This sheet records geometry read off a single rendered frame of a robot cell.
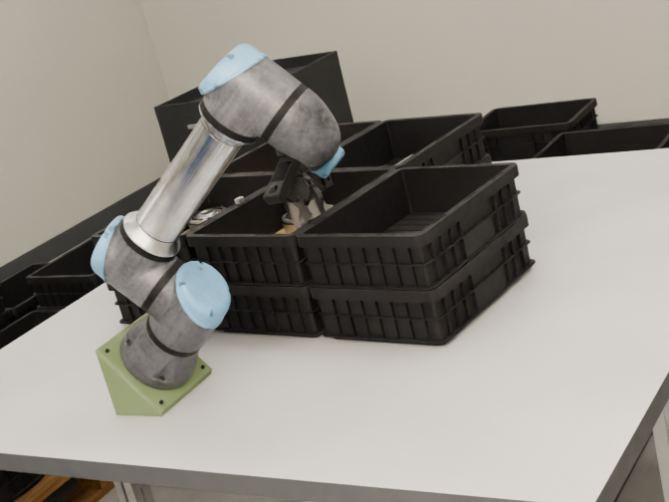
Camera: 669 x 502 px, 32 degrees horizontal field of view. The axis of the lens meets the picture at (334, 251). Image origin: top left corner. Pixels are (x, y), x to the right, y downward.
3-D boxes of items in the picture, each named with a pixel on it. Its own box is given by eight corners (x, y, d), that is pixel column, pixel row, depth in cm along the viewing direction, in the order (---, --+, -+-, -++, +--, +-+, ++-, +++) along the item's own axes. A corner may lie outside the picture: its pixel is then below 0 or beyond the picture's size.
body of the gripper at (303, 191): (335, 187, 252) (318, 134, 249) (312, 201, 246) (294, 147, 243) (309, 190, 257) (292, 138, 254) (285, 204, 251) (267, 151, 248)
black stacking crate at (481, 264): (446, 351, 217) (432, 292, 213) (320, 342, 235) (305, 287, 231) (540, 265, 246) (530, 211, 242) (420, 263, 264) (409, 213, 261)
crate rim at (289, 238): (294, 247, 229) (291, 236, 228) (184, 247, 247) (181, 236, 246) (401, 177, 258) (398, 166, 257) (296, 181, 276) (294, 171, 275)
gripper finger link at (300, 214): (321, 232, 258) (316, 193, 254) (305, 242, 254) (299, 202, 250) (310, 230, 260) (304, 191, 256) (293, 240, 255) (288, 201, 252)
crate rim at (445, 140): (401, 177, 258) (398, 166, 257) (296, 181, 276) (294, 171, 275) (486, 121, 287) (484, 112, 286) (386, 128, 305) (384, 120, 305)
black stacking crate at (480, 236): (433, 296, 214) (420, 238, 210) (307, 292, 232) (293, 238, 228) (530, 216, 243) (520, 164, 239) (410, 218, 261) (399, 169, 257)
